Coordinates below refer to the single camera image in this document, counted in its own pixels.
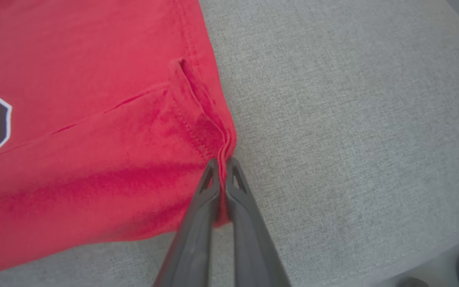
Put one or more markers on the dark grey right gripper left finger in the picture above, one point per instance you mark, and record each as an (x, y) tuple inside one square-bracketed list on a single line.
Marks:
[(193, 239)]

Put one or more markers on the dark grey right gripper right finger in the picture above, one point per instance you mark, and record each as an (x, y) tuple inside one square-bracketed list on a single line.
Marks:
[(249, 247)]

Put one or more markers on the red t-shirt with black letters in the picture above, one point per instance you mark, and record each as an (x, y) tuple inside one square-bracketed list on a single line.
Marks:
[(94, 167)]

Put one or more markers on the grey fabric sofa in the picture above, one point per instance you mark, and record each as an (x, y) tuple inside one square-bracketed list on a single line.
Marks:
[(333, 139)]

